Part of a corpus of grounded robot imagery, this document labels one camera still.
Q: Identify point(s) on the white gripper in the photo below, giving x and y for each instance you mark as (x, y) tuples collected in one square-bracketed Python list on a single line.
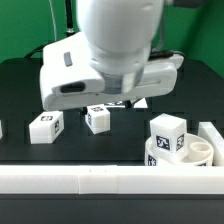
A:
[(67, 81)]

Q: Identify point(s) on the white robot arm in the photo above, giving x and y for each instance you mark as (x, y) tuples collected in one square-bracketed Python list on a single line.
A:
[(108, 59)]

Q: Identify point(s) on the white marker sheet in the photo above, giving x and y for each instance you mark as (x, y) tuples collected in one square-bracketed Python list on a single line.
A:
[(140, 103)]

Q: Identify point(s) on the white object at left edge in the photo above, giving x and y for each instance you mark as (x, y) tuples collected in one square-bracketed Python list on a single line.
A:
[(1, 133)]

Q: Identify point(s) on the white front fence bar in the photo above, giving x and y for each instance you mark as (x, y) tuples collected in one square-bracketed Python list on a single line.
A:
[(30, 179)]

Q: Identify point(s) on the white fence bar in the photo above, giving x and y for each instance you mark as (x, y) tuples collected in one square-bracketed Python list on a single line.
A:
[(207, 131), (30, 179)]

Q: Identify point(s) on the white right fence bar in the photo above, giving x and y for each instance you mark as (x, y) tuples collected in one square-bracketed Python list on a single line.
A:
[(207, 131)]

